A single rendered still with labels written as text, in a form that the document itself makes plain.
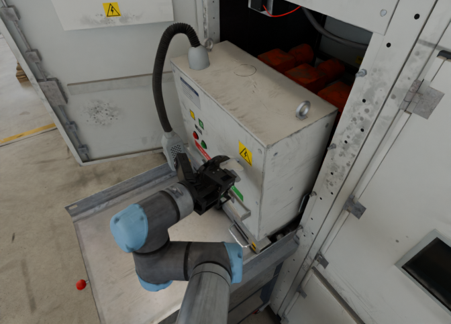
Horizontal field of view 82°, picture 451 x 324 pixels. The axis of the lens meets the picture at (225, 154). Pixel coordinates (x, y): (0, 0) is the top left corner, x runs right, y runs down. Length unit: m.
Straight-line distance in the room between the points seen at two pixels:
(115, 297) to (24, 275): 1.30
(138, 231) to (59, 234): 1.83
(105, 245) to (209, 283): 0.70
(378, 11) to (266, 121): 0.29
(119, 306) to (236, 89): 0.76
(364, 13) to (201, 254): 0.52
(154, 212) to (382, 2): 0.52
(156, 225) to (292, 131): 0.34
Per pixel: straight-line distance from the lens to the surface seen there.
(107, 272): 1.06
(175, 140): 1.01
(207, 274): 0.48
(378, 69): 0.57
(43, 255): 2.27
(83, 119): 1.24
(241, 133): 0.63
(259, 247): 0.94
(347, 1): 0.59
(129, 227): 0.49
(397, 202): 0.63
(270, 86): 0.74
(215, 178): 0.59
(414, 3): 0.53
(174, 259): 0.55
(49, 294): 2.11
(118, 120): 1.23
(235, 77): 0.78
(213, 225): 1.06
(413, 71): 0.54
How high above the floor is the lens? 1.74
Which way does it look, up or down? 45 degrees down
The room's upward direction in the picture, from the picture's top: straight up
